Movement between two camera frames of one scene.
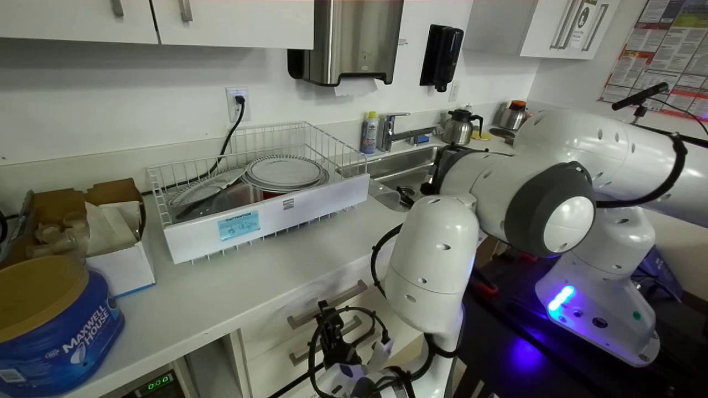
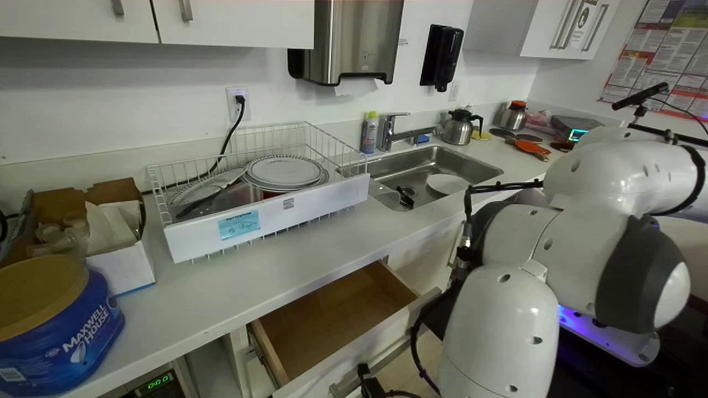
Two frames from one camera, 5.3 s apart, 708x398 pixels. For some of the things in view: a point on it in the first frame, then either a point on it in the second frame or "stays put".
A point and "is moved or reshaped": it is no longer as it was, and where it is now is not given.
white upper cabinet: (264, 24) stays put
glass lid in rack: (286, 173) stays put
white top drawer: (303, 313) is moved or reshaped
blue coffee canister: (56, 324) stays put
